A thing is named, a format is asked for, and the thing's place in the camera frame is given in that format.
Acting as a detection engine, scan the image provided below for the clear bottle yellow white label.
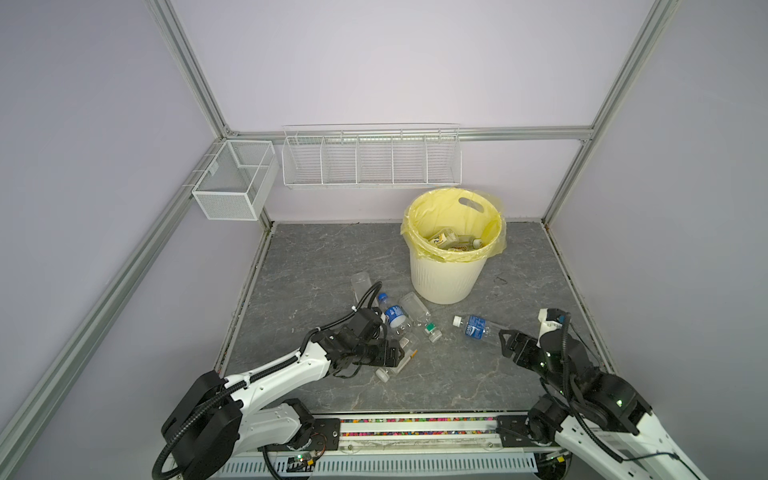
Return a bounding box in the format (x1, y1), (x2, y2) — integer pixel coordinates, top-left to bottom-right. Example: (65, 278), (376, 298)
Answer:
(375, 334), (420, 383)

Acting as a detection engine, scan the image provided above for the blue label bottle white cap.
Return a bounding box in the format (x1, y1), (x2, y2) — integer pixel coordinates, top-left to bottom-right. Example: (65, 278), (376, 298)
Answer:
(452, 315), (508, 346)

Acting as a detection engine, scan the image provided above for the clear bottle green white label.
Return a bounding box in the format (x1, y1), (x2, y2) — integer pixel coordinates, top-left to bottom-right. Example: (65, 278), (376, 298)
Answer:
(428, 228), (459, 250)

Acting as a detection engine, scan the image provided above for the green bottle yellow cap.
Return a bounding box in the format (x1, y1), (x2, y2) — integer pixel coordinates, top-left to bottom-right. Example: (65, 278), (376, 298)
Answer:
(447, 236), (484, 251)

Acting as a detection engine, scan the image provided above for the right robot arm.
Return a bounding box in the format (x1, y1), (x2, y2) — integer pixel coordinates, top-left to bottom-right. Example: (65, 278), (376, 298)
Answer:
(496, 329), (705, 479)

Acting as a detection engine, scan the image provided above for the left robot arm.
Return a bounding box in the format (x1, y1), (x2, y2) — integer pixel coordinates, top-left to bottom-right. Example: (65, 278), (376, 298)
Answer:
(151, 282), (405, 479)

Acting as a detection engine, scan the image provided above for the white plastic waste bin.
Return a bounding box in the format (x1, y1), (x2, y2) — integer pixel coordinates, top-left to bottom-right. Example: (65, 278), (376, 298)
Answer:
(408, 247), (493, 305)

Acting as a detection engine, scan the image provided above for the yellow plastic bin liner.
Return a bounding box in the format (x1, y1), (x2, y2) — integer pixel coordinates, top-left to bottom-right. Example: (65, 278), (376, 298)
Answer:
(400, 187), (507, 264)

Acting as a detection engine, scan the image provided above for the clear bottle blue label cap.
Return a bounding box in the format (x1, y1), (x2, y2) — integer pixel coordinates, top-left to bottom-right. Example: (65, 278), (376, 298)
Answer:
(377, 292), (408, 329)

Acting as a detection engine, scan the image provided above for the clear bottle red green label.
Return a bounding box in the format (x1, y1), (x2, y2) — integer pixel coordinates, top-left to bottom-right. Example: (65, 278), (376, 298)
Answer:
(351, 271), (372, 304)

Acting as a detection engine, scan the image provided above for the clear bottle green neck label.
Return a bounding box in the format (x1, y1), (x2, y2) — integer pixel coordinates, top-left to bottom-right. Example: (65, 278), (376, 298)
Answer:
(400, 292), (442, 343)

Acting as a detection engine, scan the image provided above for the small white mesh basket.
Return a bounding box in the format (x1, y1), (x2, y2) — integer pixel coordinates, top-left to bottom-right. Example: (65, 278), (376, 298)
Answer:
(192, 140), (279, 221)

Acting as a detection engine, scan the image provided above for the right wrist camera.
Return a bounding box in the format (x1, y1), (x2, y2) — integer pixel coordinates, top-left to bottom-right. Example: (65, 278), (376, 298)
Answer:
(538, 308), (570, 341)

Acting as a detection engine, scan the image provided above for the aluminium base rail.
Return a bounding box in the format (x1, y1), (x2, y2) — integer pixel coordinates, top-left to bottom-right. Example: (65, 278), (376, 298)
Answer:
(215, 409), (690, 480)

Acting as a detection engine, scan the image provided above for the long white wire basket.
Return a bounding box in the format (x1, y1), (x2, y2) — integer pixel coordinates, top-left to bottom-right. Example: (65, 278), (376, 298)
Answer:
(282, 123), (463, 189)

